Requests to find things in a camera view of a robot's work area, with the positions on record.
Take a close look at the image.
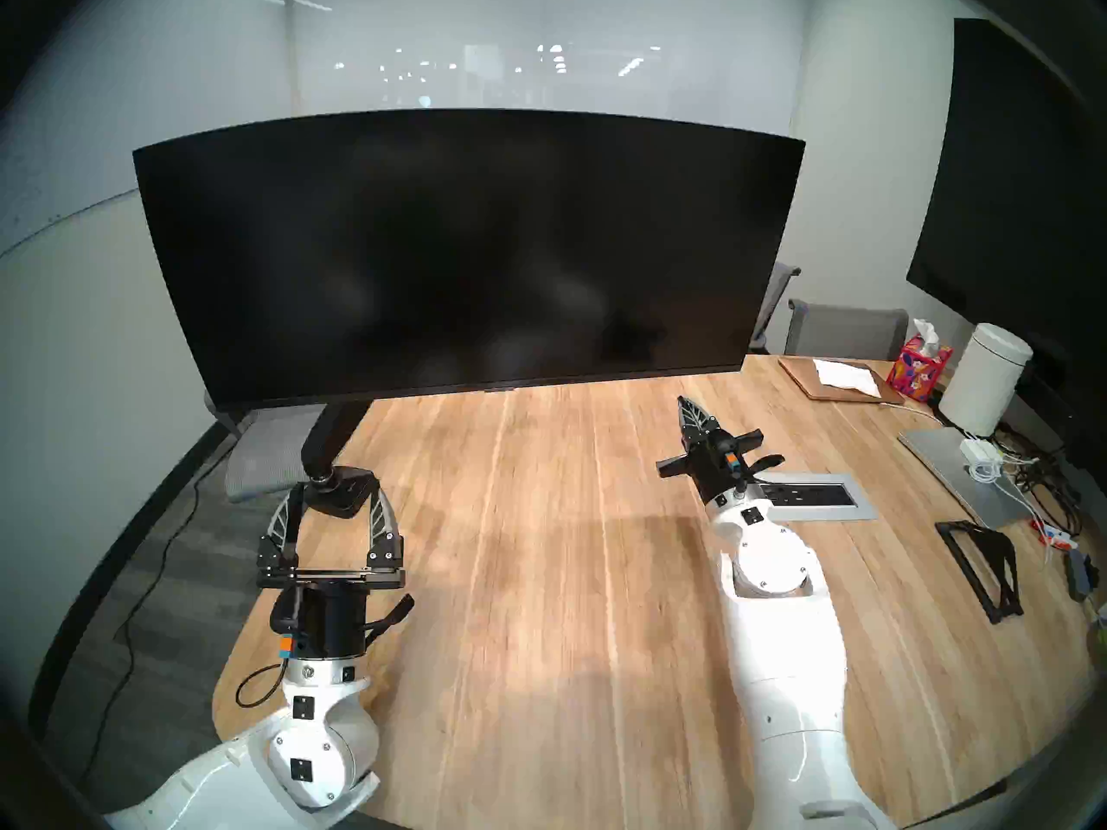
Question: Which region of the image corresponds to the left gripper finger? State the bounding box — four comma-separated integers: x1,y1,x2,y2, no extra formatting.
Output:
258,482,305,571
367,486,406,569

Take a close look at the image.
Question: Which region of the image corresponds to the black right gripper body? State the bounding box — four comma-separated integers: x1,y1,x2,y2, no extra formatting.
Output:
655,430,765,506

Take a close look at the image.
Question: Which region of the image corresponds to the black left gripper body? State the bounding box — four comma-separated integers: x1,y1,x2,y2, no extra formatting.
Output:
257,565,407,661

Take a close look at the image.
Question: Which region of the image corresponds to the curved black widescreen monitor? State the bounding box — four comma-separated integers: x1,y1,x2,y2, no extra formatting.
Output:
132,108,806,414

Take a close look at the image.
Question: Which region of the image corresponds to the grey mesh chair with armrests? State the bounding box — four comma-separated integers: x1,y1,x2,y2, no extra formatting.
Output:
204,392,330,503

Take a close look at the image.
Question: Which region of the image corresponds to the grey tilted office chair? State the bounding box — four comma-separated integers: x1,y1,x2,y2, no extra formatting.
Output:
748,262,802,354

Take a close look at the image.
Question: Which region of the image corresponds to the grey low-back office chair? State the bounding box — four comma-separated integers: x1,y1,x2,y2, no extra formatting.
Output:
785,298,909,362

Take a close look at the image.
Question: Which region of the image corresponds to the left wrist black connector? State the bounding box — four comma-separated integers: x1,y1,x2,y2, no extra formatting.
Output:
270,588,304,661

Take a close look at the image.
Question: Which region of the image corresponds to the brown leather pad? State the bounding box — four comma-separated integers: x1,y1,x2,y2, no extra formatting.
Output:
778,356,906,405

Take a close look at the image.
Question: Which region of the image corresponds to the silver table power outlet box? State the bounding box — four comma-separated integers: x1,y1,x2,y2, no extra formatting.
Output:
752,471,878,522

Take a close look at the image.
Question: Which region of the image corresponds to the white paper napkin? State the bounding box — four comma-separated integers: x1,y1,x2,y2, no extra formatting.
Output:
813,359,883,399

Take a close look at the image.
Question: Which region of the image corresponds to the colourful floral tissue box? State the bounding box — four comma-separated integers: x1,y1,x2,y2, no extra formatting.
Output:
886,318,954,404

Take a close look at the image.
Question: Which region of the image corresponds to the silver closed laptop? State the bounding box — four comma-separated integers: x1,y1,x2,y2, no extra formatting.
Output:
898,426,1034,529

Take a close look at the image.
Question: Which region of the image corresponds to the white power adapter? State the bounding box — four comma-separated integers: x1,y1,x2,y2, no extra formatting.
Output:
958,437,1004,479

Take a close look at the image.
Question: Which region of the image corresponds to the white cylindrical bin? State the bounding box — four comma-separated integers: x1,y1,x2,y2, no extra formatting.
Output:
938,322,1034,437

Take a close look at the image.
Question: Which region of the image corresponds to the black folding laptop stand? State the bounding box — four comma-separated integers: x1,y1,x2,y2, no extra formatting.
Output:
934,519,1026,623

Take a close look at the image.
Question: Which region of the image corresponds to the grey small adapter block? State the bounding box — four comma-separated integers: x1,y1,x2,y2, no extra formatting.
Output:
1065,547,1099,603

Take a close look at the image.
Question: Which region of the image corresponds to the glass whiteboard without writing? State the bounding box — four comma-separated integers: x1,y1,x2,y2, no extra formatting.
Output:
290,0,797,146

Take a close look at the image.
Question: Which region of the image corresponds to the glass whiteboard with writing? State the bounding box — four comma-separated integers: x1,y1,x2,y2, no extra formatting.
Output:
0,0,291,259

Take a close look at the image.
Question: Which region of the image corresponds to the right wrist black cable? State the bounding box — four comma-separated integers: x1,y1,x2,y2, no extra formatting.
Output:
744,452,788,496

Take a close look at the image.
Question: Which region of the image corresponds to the left wrist black cable plug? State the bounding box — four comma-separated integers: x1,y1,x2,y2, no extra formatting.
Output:
362,593,416,652

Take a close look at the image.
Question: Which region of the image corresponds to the left wrist black cable loop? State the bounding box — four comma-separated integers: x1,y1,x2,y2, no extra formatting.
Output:
235,660,286,710

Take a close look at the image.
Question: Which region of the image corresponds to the black floor cable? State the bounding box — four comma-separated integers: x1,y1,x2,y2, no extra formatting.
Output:
78,461,217,786

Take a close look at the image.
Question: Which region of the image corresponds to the tangle of black cables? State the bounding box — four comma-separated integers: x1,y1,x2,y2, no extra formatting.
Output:
995,422,1086,535

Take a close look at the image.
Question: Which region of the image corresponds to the large black wall television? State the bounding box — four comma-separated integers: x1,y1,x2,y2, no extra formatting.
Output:
905,17,1107,380

